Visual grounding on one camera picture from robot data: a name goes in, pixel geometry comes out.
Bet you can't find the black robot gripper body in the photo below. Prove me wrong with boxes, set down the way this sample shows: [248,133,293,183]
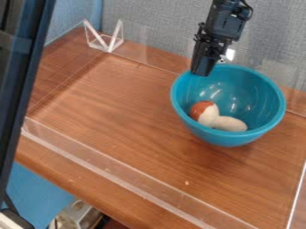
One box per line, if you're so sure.
[194,0,254,51]

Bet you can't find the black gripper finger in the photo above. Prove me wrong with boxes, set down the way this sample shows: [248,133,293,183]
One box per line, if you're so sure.
[190,40,230,77]

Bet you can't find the blue plastic bowl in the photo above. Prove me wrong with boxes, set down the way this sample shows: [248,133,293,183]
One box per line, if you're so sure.
[170,64,286,147]

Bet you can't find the white brown-capped toy mushroom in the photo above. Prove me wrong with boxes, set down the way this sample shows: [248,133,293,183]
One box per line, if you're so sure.
[189,100,248,132]

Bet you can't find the clear acrylic back barrier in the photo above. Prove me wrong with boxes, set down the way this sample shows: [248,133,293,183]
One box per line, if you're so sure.
[115,27,306,117]

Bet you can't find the clear acrylic barrier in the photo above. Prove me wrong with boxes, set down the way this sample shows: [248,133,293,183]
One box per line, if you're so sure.
[115,27,306,117]
[22,117,258,229]

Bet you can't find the clear acrylic front barrier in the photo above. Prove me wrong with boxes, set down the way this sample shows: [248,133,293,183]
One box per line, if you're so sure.
[22,117,258,229]

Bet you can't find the white device under table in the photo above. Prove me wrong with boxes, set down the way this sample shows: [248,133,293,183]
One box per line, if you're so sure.
[49,199,105,229]

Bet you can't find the clear acrylic corner bracket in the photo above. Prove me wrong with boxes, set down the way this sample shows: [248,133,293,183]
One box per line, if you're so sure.
[83,20,125,53]

